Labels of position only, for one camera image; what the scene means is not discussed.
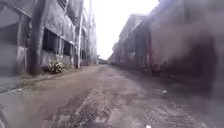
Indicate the brown dirt road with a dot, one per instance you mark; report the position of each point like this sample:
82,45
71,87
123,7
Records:
110,90

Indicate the robot's own part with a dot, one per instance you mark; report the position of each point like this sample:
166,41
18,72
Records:
148,126

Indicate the pale vertical pipe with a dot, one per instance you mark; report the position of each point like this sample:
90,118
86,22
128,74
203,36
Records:
80,36

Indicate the pale green bush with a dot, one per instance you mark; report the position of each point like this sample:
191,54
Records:
55,65

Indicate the weathered brick building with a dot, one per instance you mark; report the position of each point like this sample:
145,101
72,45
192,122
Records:
173,36

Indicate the grey concrete building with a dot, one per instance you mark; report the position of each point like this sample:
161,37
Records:
50,30

